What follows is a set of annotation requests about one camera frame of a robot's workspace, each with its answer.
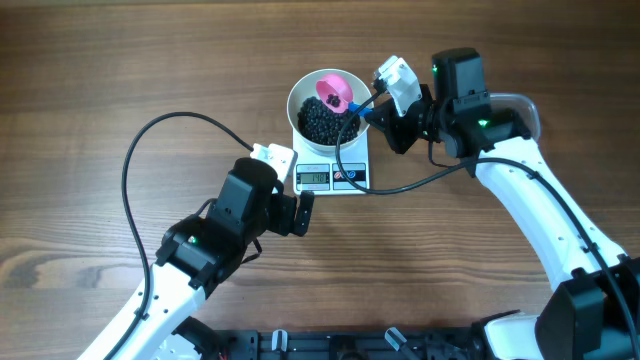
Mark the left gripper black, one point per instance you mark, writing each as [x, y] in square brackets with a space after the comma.
[284, 223]

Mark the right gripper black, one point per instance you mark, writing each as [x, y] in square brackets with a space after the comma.
[392, 124]

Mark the pink scoop blue handle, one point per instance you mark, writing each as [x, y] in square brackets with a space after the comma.
[337, 85]

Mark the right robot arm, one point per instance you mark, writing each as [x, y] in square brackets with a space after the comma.
[593, 312]

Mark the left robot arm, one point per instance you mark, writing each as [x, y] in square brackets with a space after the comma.
[199, 253]

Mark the white digital kitchen scale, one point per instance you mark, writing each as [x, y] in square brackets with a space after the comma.
[318, 172]

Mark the black beans in scoop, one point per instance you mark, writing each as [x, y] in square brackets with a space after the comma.
[333, 100]

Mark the black beans in bowl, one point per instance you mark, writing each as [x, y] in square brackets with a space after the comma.
[322, 126]

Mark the white ceramic bowl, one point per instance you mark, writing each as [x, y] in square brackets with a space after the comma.
[305, 88]

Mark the clear plastic container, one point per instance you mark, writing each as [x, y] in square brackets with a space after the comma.
[521, 104]

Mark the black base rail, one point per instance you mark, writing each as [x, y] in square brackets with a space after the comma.
[199, 341]

